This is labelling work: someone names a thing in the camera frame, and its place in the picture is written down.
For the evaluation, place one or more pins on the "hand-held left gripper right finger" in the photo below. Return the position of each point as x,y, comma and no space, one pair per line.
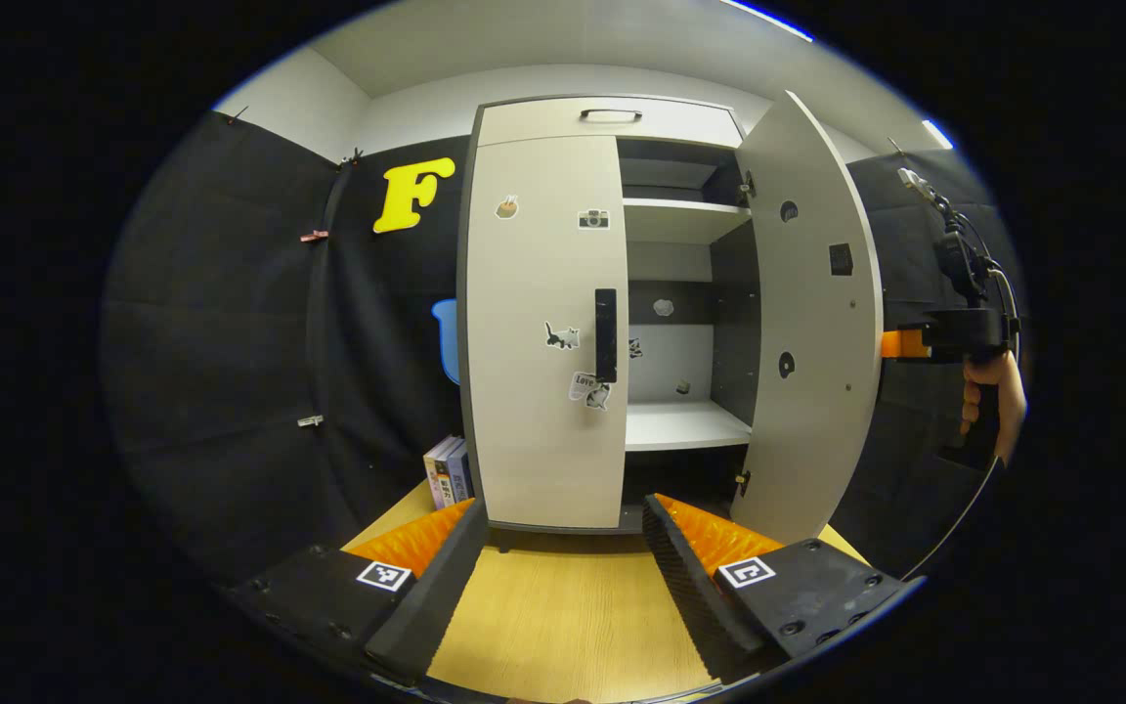
690,596

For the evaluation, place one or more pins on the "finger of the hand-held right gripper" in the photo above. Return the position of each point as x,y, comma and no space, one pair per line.
903,344

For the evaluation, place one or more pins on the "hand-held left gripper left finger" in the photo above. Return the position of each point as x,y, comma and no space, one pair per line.
441,587

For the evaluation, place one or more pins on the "headphone-sticker shoe cabinet door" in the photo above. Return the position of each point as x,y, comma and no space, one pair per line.
817,440

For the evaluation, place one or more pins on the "camera-sticker shoe cabinet door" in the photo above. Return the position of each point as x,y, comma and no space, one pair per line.
534,430

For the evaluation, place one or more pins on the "white double-door shoe cabinet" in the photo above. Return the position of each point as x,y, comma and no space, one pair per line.
661,122

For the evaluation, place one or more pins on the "white cabinet shelf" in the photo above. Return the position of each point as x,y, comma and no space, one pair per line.
680,220
680,425

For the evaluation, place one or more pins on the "dark book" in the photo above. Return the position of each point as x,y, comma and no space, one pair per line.
447,474

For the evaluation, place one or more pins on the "white book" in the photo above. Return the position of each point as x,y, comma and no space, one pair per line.
434,474

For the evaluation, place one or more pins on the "purple book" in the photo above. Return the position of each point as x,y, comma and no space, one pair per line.
461,474

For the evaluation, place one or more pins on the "ceiling light strip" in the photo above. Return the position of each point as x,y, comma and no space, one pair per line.
936,134
768,18

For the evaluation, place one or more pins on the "black backdrop cloth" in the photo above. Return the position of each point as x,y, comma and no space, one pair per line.
231,342

